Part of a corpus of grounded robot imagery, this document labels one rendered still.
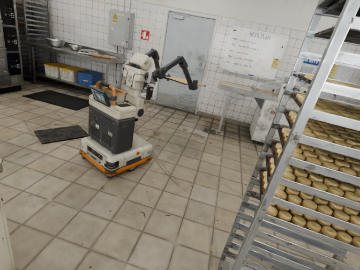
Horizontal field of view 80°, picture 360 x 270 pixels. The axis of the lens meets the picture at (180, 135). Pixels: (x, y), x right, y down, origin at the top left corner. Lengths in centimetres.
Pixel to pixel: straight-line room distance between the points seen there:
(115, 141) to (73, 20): 424
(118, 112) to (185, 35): 318
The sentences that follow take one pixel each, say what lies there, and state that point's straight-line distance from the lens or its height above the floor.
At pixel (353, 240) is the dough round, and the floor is 96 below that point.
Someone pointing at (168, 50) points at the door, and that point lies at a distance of 514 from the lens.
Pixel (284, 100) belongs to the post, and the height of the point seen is 137.
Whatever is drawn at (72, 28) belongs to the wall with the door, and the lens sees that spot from 620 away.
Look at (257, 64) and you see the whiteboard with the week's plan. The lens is 493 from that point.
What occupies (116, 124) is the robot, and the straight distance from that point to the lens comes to 230.
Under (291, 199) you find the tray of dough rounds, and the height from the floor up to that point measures 106.
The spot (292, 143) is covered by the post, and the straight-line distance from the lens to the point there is 82.
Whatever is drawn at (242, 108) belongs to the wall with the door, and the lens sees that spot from 507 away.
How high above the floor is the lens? 155
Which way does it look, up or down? 24 degrees down
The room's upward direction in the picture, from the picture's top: 11 degrees clockwise
